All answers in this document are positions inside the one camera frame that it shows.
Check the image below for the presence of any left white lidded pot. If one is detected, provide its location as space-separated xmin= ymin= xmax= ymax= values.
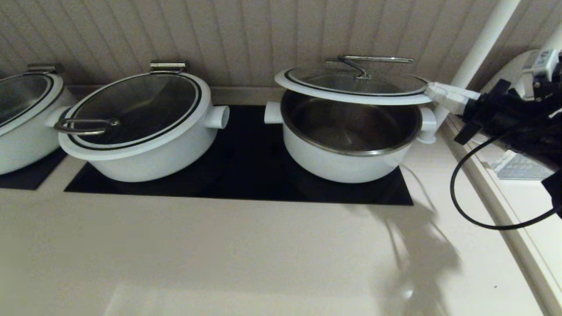
xmin=0 ymin=73 xmax=65 ymax=136

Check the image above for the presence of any white pot with steel insert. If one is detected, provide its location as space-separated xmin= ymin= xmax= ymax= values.
xmin=45 ymin=72 xmax=230 ymax=183
xmin=0 ymin=72 xmax=77 ymax=175
xmin=264 ymin=90 xmax=437 ymax=184

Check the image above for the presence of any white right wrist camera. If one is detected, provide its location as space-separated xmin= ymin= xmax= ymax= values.
xmin=522 ymin=49 xmax=562 ymax=99

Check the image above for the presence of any glass lid with white rim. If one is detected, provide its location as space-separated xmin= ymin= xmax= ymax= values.
xmin=275 ymin=55 xmax=435 ymax=106

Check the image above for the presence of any small black glass cooktop panel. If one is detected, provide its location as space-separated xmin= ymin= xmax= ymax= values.
xmin=0 ymin=148 xmax=67 ymax=190

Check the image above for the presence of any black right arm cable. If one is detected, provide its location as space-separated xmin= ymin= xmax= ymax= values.
xmin=450 ymin=132 xmax=560 ymax=230

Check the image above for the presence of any white lidded pot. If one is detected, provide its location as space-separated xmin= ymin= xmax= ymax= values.
xmin=54 ymin=72 xmax=212 ymax=161
xmin=0 ymin=73 xmax=65 ymax=136

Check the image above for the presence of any white metal pole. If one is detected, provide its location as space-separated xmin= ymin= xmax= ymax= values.
xmin=544 ymin=22 xmax=562 ymax=52
xmin=419 ymin=0 xmax=521 ymax=144

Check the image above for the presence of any white rounded kitchen appliance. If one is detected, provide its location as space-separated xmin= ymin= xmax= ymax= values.
xmin=481 ymin=50 xmax=543 ymax=101

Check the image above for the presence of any middle white lidded pot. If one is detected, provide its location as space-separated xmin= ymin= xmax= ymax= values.
xmin=54 ymin=72 xmax=212 ymax=161

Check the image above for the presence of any large black glass cooktop panel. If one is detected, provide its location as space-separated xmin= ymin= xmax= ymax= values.
xmin=64 ymin=105 xmax=414 ymax=206

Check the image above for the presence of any clear acrylic sign holder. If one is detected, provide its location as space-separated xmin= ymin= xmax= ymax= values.
xmin=490 ymin=149 xmax=556 ymax=180

